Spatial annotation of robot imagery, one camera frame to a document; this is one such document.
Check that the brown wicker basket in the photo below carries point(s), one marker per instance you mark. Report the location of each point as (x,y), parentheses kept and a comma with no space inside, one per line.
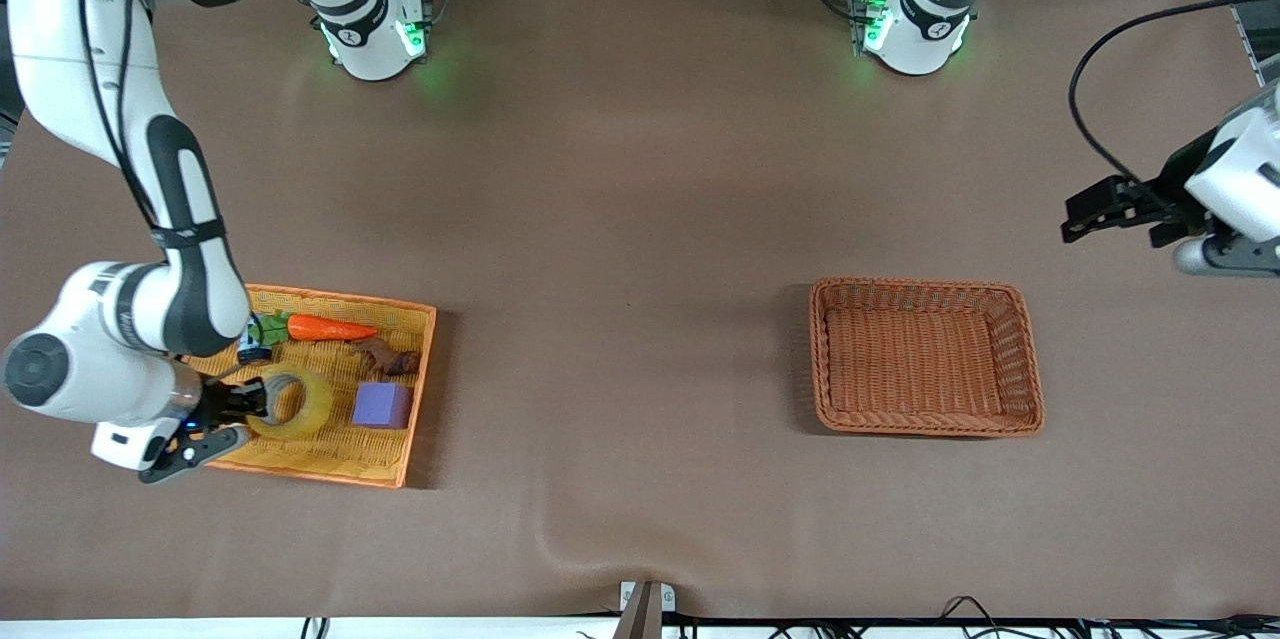
(920,359)

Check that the orange rimmed yellow wicker basket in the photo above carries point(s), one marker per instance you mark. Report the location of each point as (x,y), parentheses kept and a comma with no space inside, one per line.
(330,454)

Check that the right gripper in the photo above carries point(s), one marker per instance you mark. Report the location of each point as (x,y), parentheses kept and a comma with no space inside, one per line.
(219,403)

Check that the clear yellowish tape roll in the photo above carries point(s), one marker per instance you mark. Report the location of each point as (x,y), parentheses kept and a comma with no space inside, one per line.
(318,409)

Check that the purple foam cube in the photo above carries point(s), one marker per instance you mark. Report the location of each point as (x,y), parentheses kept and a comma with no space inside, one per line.
(382,407)

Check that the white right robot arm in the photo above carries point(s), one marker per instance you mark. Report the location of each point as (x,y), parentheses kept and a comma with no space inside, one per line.
(70,69)

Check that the metal table bracket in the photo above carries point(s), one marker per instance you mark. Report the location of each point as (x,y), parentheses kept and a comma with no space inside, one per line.
(645,609)

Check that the orange toy carrot green leaves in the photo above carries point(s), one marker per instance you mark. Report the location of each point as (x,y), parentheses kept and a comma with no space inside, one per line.
(325,328)

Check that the brown toy lion figure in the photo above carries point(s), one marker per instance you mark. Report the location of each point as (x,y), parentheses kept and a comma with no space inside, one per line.
(385,357)

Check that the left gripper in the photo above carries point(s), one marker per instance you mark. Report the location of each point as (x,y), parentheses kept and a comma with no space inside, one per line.
(1170,189)

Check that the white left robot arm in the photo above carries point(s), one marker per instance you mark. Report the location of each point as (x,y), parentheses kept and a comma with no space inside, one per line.
(915,29)

